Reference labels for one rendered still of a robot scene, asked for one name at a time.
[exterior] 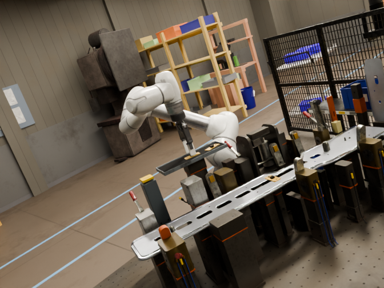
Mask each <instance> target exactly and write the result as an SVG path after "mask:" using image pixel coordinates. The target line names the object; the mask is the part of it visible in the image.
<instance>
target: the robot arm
mask: <svg viewBox="0 0 384 288"><path fill-rule="evenodd" d="M150 116H153V117H157V118H160V119H164V120H166V121H170V122H174V123H175V125H176V127H177V130H178V134H179V137H180V140H182V143H183V146H184V148H185V152H186V154H188V153H190V155H191V157H192V156H194V155H196V152H195V148H194V146H193V140H192V137H191V135H190V132H189V129H188V127H190V128H194V129H197V130H200V131H204V132H205V134H206V135H207V136H208V137H210V138H211V139H213V141H211V142H209V143H212V142H214V141H218V142H222V143H224V141H228V142H229V143H230V144H231V145H232V147H233V149H234V150H235V151H237V148H236V137H237V136H238V131H239V124H238V119H237V116H236V115H235V114H234V113H232V112H229V111H223V112H221V113H219V114H218V115H211V116H209V117H206V116H204V115H200V114H197V113H193V112H190V111H187V110H184V105H183V102H182V100H181V92H180V89H179V86H178V83H177V81H176V79H175V77H174V76H173V74H172V72H170V71H163V72H161V73H158V74H157V75H156V76H155V84H154V85H152V86H149V87H145V88H144V87H141V86H137V87H134V88H133V89H132V90H131V91H130V92H129V94H128V95H127V98H126V100H125V104H124V106H123V111H122V115H121V121H120V123H119V129H120V131H121V132H122V133H124V134H132V133H134V132H136V131H137V130H138V129H139V128H140V127H141V125H142V123H143V122H144V120H145V118H146V117H150ZM209 143H208V144H209ZM228 158H231V159H236V158H237V157H236V154H235V153H234V152H233V151H232V149H229V148H228V147H226V148H224V149H222V150H220V151H218V152H216V153H214V154H212V155H209V156H207V157H206V159H207V161H208V162H209V163H210V164H211V165H212V166H214V167H215V168H216V169H221V168H223V166H222V161H224V160H226V159H228Z"/></svg>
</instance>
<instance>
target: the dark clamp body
mask: <svg viewBox="0 0 384 288"><path fill-rule="evenodd" d="M234 161H235V165H236V167H237V174H238V177H239V181H240V183H241V185H242V184H244V183H246V182H248V181H250V180H252V179H254V178H255V175H254V172H253V168H252V166H251V163H250V159H249V158H247V157H243V156H241V157H238V158H236V159H234ZM248 193H250V192H249V191H247V192H245V193H244V195H246V194H248ZM249 207H250V210H251V217H252V220H253V223H254V225H255V227H256V228H258V229H261V228H262V225H261V222H260V219H259V216H258V212H257V209H256V206H255V203H252V204H250V205H249Z"/></svg>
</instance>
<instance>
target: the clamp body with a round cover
mask: <svg viewBox="0 0 384 288"><path fill-rule="evenodd" d="M214 176H215V179H216V182H217V184H218V186H219V189H220V191H221V193H222V194H224V193H226V192H228V191H230V190H232V189H234V188H236V187H238V184H237V180H236V178H235V175H234V171H233V169H230V168H228V167H223V168H221V169H219V170H217V171H215V172H214Z"/></svg>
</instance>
